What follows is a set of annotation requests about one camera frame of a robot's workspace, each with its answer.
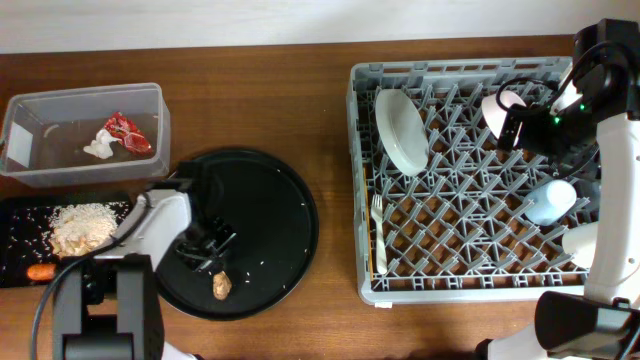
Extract pink white small bowl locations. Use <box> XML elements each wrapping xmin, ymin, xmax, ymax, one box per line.
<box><xmin>481</xmin><ymin>90</ymin><xmax>526</xmax><ymax>139</ymax></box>

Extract light blue plastic cup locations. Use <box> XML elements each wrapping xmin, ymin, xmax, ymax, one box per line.
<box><xmin>524</xmin><ymin>180</ymin><xmax>577</xmax><ymax>226</ymax></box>

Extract round black serving tray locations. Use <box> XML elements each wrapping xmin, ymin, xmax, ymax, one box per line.
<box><xmin>155</xmin><ymin>148</ymin><xmax>319</xmax><ymax>321</ymax></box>

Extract white paper cup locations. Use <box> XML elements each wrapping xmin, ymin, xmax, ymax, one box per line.
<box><xmin>561</xmin><ymin>222</ymin><xmax>598</xmax><ymax>269</ymax></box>

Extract rice and food scraps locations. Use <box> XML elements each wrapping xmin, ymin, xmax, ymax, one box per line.
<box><xmin>48</xmin><ymin>203</ymin><xmax>117</xmax><ymax>258</ymax></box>

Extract red snack wrapper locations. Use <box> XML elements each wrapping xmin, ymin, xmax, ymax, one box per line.
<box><xmin>104</xmin><ymin>112</ymin><xmax>153</xmax><ymax>155</ymax></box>

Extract grey plate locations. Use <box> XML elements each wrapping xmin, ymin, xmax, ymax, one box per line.
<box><xmin>375</xmin><ymin>89</ymin><xmax>429</xmax><ymax>176</ymax></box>

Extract orange carrot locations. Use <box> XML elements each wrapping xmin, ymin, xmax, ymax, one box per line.
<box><xmin>26</xmin><ymin>264</ymin><xmax>57</xmax><ymax>282</ymax></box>

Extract white plastic fork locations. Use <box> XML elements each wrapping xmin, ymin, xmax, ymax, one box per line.
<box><xmin>370</xmin><ymin>194</ymin><xmax>388</xmax><ymax>275</ymax></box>

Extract wooden chopstick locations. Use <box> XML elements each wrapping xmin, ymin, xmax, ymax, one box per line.
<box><xmin>363</xmin><ymin>166</ymin><xmax>375</xmax><ymax>282</ymax></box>

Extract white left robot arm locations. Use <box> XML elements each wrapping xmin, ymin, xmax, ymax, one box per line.
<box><xmin>29</xmin><ymin>175</ymin><xmax>223</xmax><ymax>360</ymax></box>

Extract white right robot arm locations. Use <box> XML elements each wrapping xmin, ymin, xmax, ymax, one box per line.
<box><xmin>475</xmin><ymin>19</ymin><xmax>639</xmax><ymax>359</ymax></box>

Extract grey plastic dishwasher rack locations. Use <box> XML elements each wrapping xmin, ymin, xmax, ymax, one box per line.
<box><xmin>346</xmin><ymin>57</ymin><xmax>598</xmax><ymax>306</ymax></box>

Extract clear plastic waste bin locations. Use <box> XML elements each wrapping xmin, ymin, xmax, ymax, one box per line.
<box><xmin>1</xmin><ymin>83</ymin><xmax>171</xmax><ymax>188</ymax></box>

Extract brown food lump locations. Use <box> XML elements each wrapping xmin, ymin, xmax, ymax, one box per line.
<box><xmin>212</xmin><ymin>271</ymin><xmax>232</xmax><ymax>301</ymax></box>

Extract crumpled white tissue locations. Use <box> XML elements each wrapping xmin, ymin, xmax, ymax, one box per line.
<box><xmin>83</xmin><ymin>129</ymin><xmax>120</xmax><ymax>159</ymax></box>

